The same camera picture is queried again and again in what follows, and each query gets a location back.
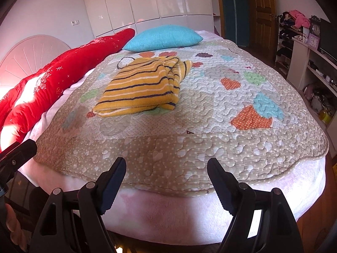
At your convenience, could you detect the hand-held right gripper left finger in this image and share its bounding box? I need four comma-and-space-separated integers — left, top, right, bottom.
33, 157, 127, 253

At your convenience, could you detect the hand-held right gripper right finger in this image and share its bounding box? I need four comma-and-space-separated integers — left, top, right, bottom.
207, 157, 301, 253

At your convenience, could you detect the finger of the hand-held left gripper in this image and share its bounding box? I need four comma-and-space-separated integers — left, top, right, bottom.
0, 138, 37, 170

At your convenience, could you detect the yellow striped knit sweater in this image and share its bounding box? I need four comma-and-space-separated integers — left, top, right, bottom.
92, 55, 193, 118

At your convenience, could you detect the person's left hand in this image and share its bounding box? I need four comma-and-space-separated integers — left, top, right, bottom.
5, 203, 28, 252

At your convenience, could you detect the beige quilted patchwork bedspread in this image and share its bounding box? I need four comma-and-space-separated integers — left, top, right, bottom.
33, 39, 328, 198

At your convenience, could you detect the red embroidered duvet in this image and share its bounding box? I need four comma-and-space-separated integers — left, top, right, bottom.
0, 28, 135, 151

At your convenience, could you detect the pink round headboard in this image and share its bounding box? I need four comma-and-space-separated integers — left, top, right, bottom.
0, 34, 72, 87

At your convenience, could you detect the white shelf unit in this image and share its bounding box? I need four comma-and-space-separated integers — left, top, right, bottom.
287, 35, 337, 137

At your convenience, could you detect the blue knit pillow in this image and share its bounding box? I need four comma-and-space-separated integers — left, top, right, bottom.
122, 24, 204, 52

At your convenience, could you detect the brown wooden door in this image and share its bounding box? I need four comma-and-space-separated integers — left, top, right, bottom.
247, 0, 277, 56

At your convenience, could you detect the black television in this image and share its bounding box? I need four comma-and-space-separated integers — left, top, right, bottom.
318, 18, 337, 64

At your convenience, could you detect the black ornate clock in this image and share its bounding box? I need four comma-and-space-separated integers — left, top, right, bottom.
309, 16, 321, 36

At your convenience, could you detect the pink clothing heap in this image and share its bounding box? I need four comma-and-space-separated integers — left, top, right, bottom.
288, 10, 310, 28

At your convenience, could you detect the glossy white wardrobe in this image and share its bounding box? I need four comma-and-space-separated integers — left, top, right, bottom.
81, 0, 215, 39

